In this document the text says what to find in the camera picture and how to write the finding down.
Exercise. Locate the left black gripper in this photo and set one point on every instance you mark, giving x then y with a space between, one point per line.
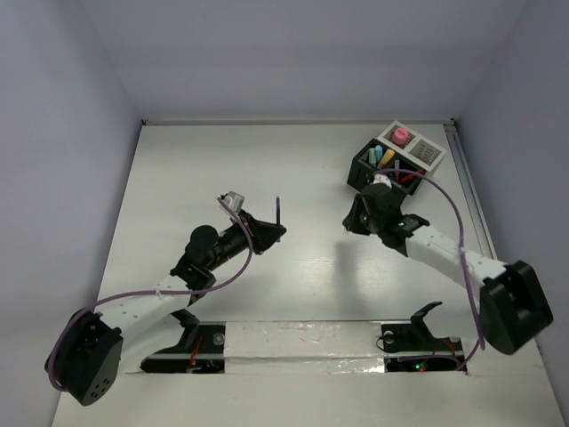
262 235

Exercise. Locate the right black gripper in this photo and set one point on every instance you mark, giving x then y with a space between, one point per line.
351 220

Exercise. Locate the purple pen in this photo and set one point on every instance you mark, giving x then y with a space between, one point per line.
278 210

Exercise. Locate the green highlighter marker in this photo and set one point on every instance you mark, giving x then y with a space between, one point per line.
372 157

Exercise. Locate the orange highlighter marker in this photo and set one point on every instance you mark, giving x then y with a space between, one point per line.
386 158

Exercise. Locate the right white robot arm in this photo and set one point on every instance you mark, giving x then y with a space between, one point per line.
508 305

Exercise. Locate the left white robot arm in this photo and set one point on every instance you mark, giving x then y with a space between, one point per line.
85 359

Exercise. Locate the black two-compartment pen holder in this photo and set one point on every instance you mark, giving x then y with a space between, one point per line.
360 170

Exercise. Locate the pink cylinder sharpener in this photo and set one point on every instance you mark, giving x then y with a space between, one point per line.
400 137

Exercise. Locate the white grey tray box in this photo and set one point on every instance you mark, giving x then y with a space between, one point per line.
420 151

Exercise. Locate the foil tape strip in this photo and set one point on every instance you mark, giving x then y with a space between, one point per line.
303 348

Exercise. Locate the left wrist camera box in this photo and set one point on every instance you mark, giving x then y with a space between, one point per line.
232 201

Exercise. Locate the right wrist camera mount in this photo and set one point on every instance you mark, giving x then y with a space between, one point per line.
381 179

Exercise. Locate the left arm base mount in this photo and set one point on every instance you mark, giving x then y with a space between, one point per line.
199 351

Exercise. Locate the aluminium rail right edge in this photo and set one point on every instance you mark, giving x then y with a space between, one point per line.
475 210

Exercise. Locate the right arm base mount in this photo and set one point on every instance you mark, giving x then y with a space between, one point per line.
410 347

